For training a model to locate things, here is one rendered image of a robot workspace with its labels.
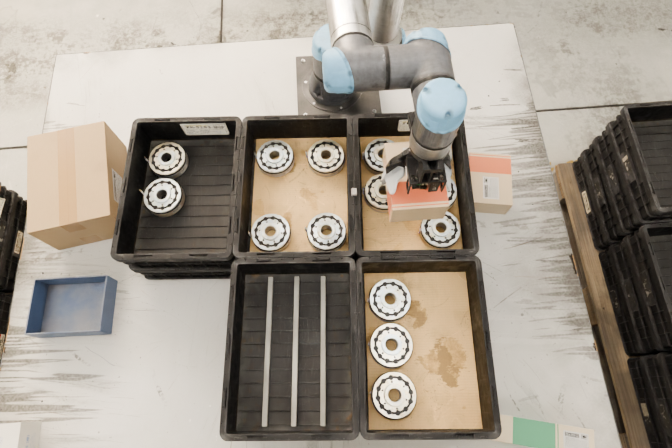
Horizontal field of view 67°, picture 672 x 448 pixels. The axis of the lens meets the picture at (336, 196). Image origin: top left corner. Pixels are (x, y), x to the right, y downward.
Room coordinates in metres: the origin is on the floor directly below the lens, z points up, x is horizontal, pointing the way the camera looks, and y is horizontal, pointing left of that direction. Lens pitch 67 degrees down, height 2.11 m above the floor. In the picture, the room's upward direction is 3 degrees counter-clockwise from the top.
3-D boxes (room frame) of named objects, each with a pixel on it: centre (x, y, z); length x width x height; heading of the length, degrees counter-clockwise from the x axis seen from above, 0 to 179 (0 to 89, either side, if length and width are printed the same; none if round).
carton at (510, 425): (-0.09, -0.46, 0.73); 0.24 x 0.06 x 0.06; 78
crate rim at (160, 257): (0.55, 0.40, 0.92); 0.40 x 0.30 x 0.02; 177
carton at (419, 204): (0.45, -0.18, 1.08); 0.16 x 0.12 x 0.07; 1
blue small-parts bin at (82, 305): (0.29, 0.74, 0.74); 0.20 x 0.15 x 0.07; 90
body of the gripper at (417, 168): (0.42, -0.18, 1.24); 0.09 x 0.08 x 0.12; 1
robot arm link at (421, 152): (0.43, -0.18, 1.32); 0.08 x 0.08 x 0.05
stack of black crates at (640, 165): (0.71, -1.16, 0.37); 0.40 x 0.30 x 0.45; 1
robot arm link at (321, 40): (0.95, -0.02, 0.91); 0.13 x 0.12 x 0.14; 92
